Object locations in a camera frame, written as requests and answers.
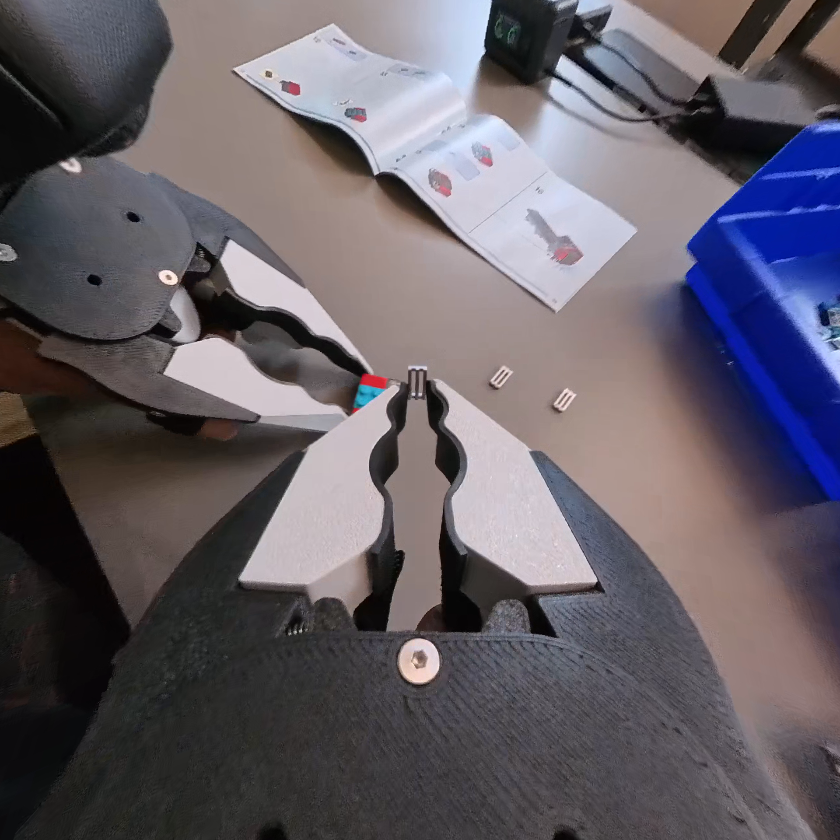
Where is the pile of small bricks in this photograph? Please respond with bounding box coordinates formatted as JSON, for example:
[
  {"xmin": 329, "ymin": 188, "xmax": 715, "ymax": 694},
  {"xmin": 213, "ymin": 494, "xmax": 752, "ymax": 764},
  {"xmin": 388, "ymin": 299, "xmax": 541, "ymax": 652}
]
[{"xmin": 815, "ymin": 292, "xmax": 840, "ymax": 358}]

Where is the black power adapter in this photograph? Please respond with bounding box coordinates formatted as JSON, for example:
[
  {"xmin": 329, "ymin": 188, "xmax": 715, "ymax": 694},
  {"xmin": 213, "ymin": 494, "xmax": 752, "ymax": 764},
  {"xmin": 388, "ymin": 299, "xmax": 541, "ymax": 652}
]
[{"xmin": 696, "ymin": 73, "xmax": 821, "ymax": 142}]

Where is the blue plastic bin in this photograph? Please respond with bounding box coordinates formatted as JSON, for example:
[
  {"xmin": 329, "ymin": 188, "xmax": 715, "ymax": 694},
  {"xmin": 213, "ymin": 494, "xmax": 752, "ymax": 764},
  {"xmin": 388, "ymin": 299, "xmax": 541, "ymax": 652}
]
[{"xmin": 684, "ymin": 120, "xmax": 840, "ymax": 503}]

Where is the dark flat device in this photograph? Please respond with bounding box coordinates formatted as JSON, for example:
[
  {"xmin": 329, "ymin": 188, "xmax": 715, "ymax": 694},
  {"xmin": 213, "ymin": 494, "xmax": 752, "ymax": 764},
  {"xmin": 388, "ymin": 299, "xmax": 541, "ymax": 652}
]
[{"xmin": 571, "ymin": 26, "xmax": 700, "ymax": 112}]

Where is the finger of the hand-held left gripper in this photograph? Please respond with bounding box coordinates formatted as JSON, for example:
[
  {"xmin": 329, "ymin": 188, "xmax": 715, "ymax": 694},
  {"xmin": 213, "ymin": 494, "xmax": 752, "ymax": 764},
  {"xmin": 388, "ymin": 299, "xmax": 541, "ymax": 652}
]
[
  {"xmin": 163, "ymin": 336, "xmax": 362, "ymax": 434},
  {"xmin": 197, "ymin": 236, "xmax": 376, "ymax": 391}
]

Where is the person's left hand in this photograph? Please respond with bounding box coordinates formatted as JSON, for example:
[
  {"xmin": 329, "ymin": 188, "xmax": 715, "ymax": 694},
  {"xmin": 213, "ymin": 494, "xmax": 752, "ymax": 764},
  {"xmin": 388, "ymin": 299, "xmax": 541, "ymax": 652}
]
[{"xmin": 0, "ymin": 318, "xmax": 242, "ymax": 442}]

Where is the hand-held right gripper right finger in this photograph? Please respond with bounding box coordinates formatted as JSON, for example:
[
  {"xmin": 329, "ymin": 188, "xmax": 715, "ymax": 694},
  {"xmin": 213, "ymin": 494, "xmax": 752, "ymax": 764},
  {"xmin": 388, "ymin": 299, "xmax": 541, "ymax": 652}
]
[{"xmin": 425, "ymin": 378, "xmax": 600, "ymax": 598}]

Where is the black charger with green light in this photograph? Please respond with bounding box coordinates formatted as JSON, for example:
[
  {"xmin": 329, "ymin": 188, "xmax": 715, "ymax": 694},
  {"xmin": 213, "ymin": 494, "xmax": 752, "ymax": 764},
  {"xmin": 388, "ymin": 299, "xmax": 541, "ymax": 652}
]
[{"xmin": 483, "ymin": 0, "xmax": 580, "ymax": 85}]

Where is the red teal brick assembly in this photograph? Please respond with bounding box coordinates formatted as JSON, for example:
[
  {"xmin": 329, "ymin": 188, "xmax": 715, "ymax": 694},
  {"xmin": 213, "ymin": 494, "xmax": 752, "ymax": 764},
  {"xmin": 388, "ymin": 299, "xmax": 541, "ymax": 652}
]
[{"xmin": 346, "ymin": 373, "xmax": 404, "ymax": 432}]

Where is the black cable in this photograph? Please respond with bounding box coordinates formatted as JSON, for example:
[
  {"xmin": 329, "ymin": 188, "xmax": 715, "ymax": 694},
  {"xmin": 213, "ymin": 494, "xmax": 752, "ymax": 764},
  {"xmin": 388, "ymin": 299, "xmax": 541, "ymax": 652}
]
[{"xmin": 548, "ymin": 69, "xmax": 706, "ymax": 123}]

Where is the black metal frame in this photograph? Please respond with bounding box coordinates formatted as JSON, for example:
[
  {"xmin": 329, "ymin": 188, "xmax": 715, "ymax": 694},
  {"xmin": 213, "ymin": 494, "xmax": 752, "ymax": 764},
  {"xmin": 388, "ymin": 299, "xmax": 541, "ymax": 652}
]
[{"xmin": 718, "ymin": 0, "xmax": 831, "ymax": 70}]

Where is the brick building instruction booklet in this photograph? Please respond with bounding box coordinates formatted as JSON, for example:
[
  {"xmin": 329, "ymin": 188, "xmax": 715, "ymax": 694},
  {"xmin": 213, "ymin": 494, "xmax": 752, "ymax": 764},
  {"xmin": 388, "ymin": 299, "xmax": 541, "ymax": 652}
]
[{"xmin": 233, "ymin": 24, "xmax": 639, "ymax": 312}]

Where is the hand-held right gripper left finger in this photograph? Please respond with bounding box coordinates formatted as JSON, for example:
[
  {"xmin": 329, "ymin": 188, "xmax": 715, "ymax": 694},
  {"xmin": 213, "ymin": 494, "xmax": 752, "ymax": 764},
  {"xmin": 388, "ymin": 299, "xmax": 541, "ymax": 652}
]
[{"xmin": 238, "ymin": 384, "xmax": 404, "ymax": 603}]

